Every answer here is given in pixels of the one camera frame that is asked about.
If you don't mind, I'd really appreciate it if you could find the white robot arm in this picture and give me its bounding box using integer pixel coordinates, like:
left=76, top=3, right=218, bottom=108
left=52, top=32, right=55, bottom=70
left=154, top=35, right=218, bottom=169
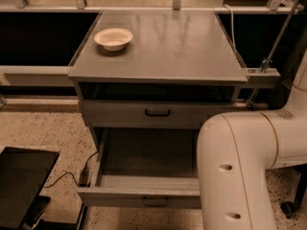
left=197, top=53, right=307, bottom=230

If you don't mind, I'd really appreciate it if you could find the grey drawer cabinet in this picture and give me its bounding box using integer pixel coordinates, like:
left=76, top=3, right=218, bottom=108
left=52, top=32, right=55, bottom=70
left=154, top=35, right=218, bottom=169
left=66, top=9, right=248, bottom=151

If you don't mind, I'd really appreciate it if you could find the closed upper drawer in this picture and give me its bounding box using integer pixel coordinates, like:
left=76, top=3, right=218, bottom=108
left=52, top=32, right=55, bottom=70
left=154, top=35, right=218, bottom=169
left=80, top=100, right=239, bottom=129

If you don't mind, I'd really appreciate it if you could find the open lower drawer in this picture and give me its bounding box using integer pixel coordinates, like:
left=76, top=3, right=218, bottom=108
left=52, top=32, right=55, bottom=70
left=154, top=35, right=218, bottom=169
left=78, top=128, right=201, bottom=209

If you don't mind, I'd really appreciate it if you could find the white bowl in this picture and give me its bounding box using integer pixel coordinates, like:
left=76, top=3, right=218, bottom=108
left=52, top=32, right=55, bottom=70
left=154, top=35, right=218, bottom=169
left=94, top=28, right=133, bottom=52

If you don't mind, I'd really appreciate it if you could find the black monitor panel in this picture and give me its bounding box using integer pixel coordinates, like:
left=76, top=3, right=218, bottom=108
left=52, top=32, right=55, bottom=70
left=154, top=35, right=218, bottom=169
left=0, top=147, right=59, bottom=230

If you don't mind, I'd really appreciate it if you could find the black office chair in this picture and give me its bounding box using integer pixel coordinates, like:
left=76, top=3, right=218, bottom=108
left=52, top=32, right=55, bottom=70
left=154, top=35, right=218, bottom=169
left=280, top=164, right=307, bottom=219

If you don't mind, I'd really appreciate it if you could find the black upper drawer handle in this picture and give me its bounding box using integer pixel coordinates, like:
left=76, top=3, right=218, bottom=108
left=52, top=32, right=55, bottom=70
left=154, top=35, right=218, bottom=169
left=144, top=109, right=171, bottom=117

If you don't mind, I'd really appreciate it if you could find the black drawer handle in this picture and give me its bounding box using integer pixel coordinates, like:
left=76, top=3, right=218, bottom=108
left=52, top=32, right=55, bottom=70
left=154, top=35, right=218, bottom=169
left=144, top=109, right=171, bottom=117
left=143, top=196, right=169, bottom=208

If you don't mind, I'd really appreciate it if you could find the black lower drawer handle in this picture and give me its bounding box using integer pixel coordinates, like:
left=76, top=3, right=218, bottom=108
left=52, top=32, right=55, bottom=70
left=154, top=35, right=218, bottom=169
left=143, top=196, right=169, bottom=208

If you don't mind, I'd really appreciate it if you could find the black power cable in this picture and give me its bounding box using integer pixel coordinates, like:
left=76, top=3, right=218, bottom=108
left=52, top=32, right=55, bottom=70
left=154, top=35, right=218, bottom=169
left=42, top=150, right=99, bottom=189

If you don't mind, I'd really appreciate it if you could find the white cable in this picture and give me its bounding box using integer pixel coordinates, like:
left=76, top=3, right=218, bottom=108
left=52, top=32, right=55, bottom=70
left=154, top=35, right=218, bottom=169
left=222, top=3, right=238, bottom=56

